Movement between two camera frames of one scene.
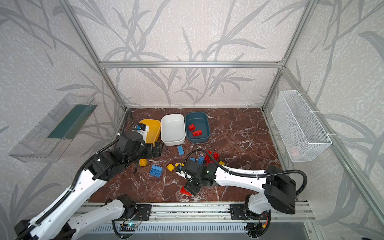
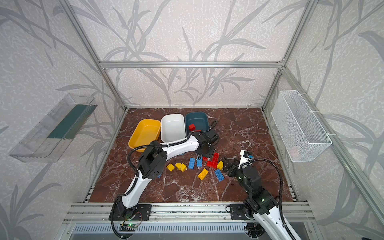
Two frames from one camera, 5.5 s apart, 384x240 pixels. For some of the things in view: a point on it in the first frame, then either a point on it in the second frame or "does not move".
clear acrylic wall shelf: [48, 140] does not move
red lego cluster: [208, 159] does not move
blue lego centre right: [200, 160] does not move
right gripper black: [192, 186] → [231, 167]
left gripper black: [154, 150] → [205, 149]
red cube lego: [192, 127] does not move
